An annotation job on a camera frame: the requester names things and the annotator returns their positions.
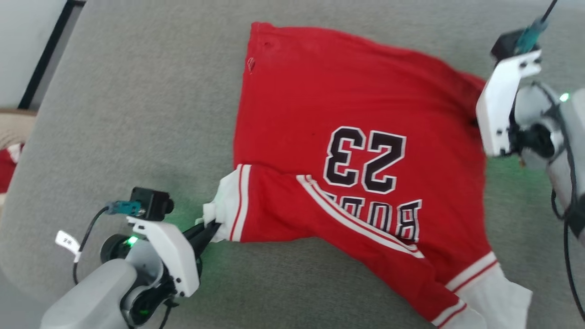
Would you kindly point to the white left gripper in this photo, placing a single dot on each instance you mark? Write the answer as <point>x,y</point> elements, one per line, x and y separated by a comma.
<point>176,256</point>

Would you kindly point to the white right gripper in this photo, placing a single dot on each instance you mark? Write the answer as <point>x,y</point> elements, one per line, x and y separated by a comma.
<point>498,105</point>

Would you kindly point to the red jersey with number 23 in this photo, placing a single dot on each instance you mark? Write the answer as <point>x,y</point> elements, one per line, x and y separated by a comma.
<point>320,91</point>

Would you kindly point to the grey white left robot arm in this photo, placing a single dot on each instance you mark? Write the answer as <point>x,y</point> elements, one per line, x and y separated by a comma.
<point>91,292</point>

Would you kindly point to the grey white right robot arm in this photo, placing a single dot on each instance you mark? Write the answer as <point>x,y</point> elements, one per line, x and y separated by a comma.
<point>566,151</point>

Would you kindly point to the red and white cloth item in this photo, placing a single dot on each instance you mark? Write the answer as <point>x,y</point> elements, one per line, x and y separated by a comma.
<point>7,169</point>

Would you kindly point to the black skirting strip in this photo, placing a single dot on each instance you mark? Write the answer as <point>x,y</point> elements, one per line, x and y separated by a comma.
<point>45,55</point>

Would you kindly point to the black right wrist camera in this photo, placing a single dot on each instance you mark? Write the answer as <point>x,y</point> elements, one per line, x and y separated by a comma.
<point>505,45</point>

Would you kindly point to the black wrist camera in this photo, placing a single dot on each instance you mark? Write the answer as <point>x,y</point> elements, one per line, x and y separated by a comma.
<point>505,45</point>
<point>151,203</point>

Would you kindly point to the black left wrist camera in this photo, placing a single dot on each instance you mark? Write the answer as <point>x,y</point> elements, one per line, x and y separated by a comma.
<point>151,203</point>

